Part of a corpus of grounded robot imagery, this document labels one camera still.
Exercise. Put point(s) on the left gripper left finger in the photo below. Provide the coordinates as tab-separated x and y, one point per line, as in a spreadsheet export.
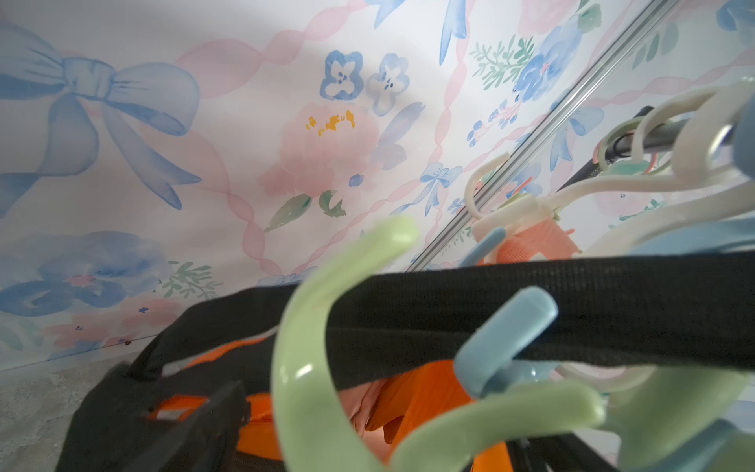
205	441

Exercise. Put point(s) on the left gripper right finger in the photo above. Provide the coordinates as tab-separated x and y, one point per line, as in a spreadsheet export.
556	453

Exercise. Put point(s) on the light green hook middle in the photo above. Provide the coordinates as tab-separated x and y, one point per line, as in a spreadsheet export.
313	431

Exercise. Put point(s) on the light green hook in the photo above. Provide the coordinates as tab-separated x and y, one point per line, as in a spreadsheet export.
313	431
607	151

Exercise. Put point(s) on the light blue hook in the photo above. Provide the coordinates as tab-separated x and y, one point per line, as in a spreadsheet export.
670	421

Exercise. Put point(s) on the orange bag middle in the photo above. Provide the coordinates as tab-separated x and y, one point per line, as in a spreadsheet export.
258	437

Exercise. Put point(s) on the pink bag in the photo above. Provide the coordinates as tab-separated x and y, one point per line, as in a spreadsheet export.
531	242

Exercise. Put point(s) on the white hook with pink bag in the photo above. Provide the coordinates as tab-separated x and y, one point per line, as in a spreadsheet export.
524	212

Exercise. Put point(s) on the light green hook right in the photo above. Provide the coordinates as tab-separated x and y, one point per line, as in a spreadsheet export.
607	151

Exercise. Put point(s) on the white hook middle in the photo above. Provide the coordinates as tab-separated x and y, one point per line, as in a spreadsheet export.
678	200

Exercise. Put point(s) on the black clothes rack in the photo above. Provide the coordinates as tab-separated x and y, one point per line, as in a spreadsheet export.
654	133

